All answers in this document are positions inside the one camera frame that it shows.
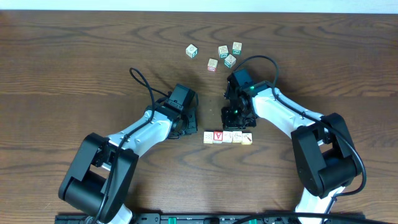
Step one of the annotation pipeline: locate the wooden block teal front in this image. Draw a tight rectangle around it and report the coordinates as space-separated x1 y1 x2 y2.
224 54 236 68

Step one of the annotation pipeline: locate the wooden block green number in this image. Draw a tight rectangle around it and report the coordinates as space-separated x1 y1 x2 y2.
232 42 242 55

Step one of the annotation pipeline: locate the wooden block brown drawing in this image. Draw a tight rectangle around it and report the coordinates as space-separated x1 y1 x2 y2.
241 133 252 145

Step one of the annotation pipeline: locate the plain white wooden block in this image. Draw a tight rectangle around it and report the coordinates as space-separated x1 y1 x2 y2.
223 131 233 143

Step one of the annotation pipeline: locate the right black cable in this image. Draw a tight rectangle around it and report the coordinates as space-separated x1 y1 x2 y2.
231 55 398 224

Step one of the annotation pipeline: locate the yellow-sided wooden block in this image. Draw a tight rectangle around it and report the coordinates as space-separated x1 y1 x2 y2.
233 131 243 143

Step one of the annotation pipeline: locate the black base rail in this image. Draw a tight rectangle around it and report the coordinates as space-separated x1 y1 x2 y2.
54 212 368 224

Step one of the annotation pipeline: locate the wooden block red number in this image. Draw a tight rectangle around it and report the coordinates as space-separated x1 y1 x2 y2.
207 58 218 72

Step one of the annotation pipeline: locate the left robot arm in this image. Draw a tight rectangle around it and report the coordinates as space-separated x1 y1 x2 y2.
58 84 198 223

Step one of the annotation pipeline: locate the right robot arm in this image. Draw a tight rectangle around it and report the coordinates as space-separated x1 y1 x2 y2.
221 70 366 214

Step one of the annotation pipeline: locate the yellow-edged wooden block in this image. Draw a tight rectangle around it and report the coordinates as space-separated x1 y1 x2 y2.
203 131 213 144

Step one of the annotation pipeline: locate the wooden block teal letter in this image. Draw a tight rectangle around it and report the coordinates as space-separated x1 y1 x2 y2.
218 45 229 58

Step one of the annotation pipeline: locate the red letter A block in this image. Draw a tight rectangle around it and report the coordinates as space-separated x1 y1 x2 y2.
213 131 223 144

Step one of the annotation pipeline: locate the wooden block teal side far-left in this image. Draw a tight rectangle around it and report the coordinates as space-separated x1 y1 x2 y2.
185 44 198 58

